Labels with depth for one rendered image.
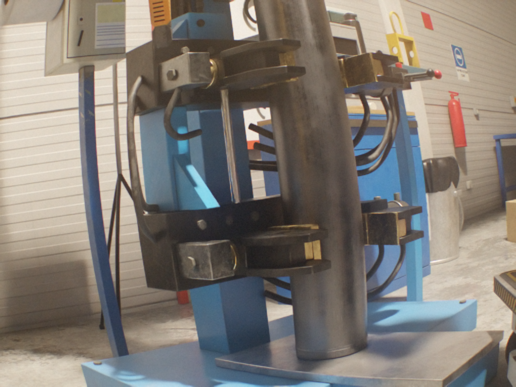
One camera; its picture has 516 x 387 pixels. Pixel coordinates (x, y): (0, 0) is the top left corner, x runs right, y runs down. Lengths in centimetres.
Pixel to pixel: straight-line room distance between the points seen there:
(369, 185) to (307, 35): 162
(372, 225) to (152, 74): 77
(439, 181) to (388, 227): 215
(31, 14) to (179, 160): 99
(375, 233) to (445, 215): 216
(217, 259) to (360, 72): 70
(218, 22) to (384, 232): 79
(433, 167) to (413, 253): 125
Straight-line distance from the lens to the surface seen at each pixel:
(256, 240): 169
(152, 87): 179
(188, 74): 169
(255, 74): 165
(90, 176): 245
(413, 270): 290
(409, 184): 286
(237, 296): 219
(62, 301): 360
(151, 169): 187
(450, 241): 419
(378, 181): 340
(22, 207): 350
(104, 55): 246
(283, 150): 182
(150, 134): 186
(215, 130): 216
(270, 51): 170
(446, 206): 414
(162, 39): 101
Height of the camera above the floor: 67
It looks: 2 degrees down
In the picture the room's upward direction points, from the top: 7 degrees counter-clockwise
